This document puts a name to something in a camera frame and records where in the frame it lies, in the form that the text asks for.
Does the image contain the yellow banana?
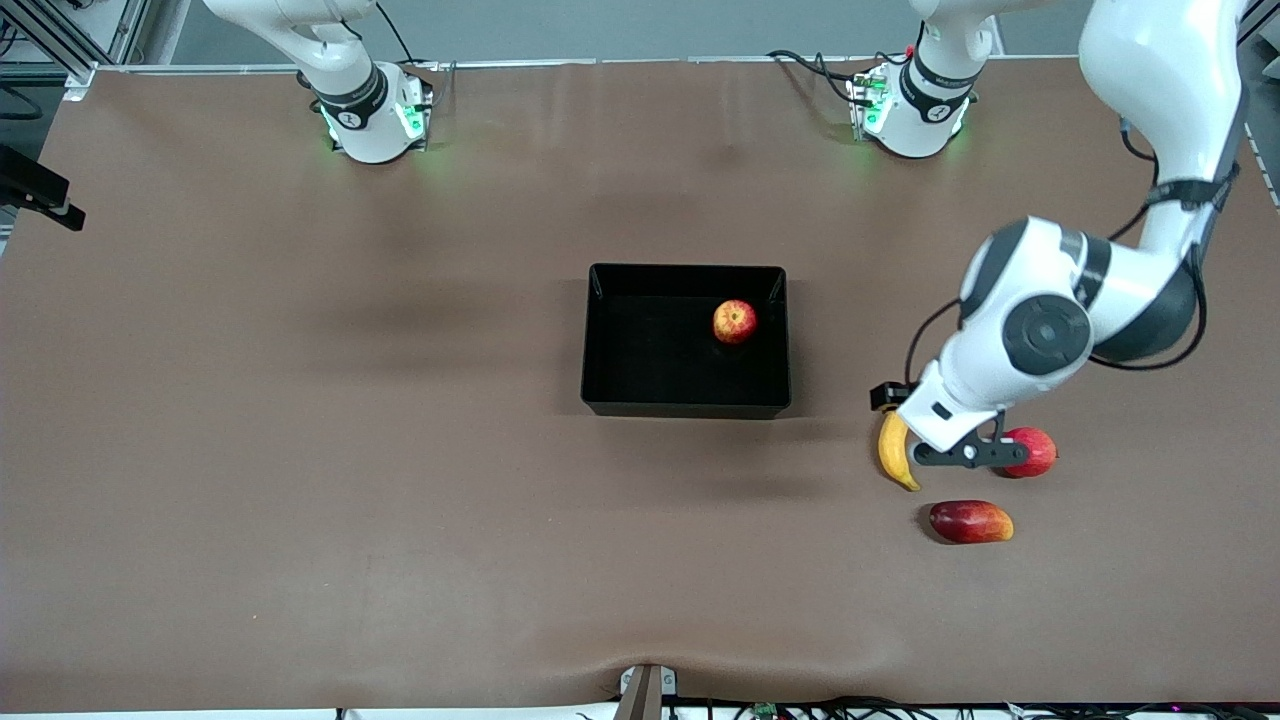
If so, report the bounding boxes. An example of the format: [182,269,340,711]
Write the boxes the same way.
[878,408,923,493]

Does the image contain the red yellow apple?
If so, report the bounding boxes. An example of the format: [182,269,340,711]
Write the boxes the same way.
[712,299,759,346]

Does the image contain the plain red apple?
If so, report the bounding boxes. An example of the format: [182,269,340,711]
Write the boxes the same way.
[1000,426,1059,480]

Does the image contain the black plastic box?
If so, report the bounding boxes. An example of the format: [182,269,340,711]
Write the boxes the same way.
[580,263,793,420]

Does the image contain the red yellow mango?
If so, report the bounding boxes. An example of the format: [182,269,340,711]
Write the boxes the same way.
[929,500,1015,545]

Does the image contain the brown table mat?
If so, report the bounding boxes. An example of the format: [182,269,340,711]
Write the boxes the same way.
[0,55,1280,713]

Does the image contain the aluminium frame profile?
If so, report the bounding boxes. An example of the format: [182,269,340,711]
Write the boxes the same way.
[0,0,151,101]

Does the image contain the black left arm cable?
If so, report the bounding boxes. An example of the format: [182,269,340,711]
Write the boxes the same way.
[903,115,1213,391]

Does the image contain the black cables behind base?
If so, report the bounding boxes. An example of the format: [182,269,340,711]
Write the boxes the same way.
[767,48,861,101]

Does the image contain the metal table clamp bracket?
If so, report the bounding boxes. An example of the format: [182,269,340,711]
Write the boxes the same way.
[615,662,681,720]

